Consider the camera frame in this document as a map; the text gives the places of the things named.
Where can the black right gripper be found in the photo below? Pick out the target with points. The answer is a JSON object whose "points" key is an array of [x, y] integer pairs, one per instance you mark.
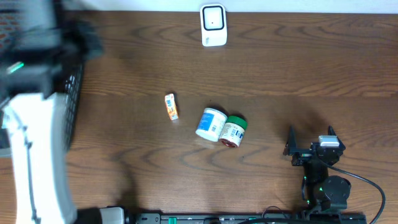
{"points": [[303, 155]]}

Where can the green lid white jar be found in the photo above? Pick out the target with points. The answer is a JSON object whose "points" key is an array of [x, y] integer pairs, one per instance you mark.
{"points": [[233, 131]]}

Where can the white blue label jar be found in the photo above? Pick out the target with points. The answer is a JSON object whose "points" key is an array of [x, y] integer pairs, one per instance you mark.
{"points": [[211, 124]]}

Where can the small orange box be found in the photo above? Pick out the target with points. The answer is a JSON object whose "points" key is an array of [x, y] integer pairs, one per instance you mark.
{"points": [[171, 106]]}

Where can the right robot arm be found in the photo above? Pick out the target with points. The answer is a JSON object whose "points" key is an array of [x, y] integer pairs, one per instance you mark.
{"points": [[323, 192]]}

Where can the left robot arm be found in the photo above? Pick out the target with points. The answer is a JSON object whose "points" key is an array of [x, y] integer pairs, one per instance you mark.
{"points": [[32, 135]]}

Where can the white barcode scanner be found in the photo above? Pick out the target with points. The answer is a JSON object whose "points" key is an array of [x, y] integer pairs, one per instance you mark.
{"points": [[213, 25]]}

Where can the grey plastic mesh basket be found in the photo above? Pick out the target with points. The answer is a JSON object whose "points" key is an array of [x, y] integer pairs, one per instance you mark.
{"points": [[43, 53]]}

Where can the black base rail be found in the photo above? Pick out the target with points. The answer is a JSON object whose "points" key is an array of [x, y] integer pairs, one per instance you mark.
{"points": [[269, 217]]}

